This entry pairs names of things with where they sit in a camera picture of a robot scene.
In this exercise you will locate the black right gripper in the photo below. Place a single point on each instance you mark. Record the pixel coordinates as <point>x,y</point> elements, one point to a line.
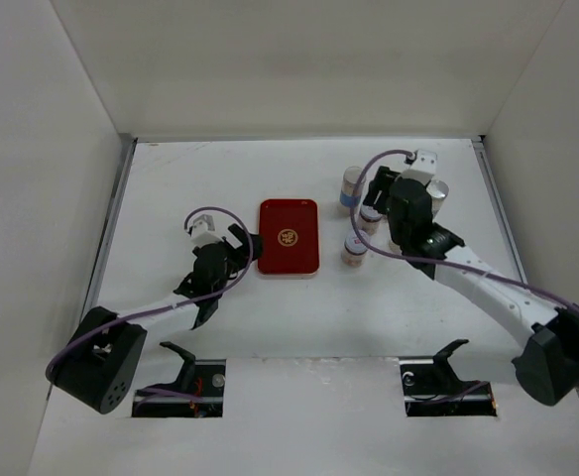
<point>385,178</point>

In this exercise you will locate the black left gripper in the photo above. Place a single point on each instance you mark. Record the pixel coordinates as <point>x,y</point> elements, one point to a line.
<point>238,234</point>

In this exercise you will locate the tall jar blue label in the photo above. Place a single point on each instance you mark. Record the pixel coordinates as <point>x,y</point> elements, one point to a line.
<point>351,189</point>

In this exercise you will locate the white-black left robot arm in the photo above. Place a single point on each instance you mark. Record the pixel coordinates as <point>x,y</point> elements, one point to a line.
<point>99,362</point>

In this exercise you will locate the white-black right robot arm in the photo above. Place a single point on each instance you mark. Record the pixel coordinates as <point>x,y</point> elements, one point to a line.
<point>546,331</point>

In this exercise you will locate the red lacquer tray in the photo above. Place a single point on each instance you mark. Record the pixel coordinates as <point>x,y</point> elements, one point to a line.
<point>290,233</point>

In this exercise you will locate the red-white lid sauce jar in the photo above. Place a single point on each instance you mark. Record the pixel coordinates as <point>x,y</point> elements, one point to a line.
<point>354,251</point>

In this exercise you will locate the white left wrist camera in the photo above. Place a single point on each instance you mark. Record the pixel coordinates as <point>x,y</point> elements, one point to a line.
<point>202,231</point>

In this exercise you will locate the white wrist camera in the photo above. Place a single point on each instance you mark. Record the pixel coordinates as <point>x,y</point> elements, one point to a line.
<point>202,231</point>
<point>421,166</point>

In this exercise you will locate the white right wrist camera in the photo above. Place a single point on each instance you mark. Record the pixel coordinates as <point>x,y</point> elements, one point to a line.
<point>421,166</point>

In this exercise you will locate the right aluminium side rail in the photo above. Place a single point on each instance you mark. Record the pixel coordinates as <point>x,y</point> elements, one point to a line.
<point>480,151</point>

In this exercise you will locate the aluminium side rail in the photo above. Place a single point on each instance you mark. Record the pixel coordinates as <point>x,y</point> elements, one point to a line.
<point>129,144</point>
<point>480,151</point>

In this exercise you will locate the left aluminium side rail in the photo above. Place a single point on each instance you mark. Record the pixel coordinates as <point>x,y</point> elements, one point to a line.
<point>129,144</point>

